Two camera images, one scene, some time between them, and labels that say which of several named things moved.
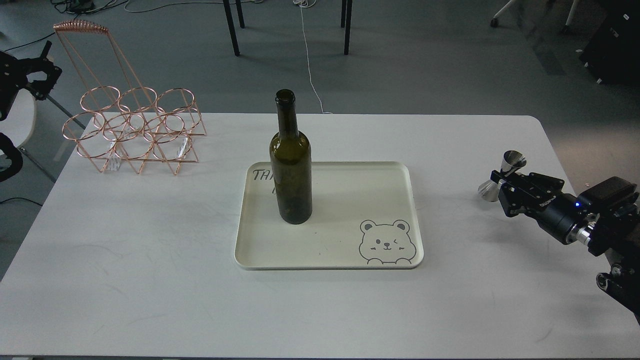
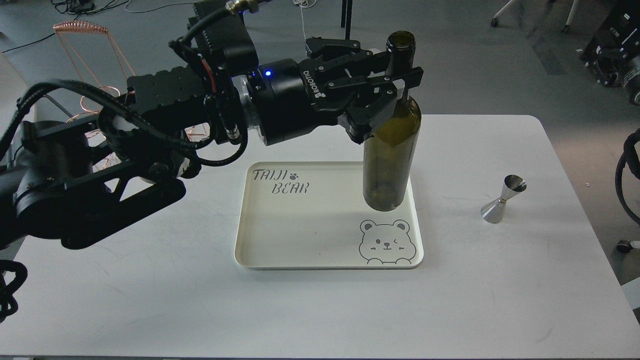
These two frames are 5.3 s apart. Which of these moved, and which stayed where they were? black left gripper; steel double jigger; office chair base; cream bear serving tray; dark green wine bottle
Moved: black left gripper; steel double jigger; dark green wine bottle
Stayed: office chair base; cream bear serving tray
